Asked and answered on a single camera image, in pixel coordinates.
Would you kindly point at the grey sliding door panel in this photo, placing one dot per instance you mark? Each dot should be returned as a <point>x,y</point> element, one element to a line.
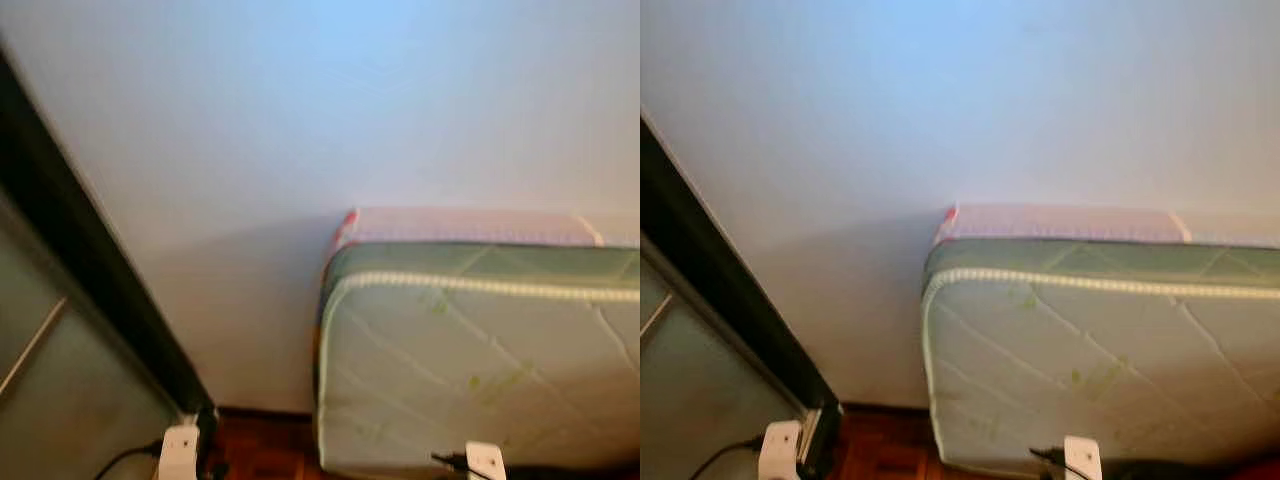
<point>70,400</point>
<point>700,400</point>

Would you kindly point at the pink striped thin mattress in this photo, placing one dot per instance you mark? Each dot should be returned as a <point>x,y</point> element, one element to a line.
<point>460,227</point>
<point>1060,224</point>

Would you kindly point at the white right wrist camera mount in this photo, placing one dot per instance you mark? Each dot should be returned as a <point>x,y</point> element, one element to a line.
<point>1083,462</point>
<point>487,463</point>

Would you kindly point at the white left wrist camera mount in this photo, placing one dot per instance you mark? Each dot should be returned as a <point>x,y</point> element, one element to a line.
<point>180,455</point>
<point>780,455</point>

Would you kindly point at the black door frame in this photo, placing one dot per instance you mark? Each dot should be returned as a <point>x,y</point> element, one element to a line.
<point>720,280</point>
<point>100,265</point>

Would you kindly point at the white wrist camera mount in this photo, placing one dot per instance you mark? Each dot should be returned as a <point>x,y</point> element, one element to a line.
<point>1083,462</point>
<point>487,463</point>
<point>180,455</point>
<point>780,455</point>

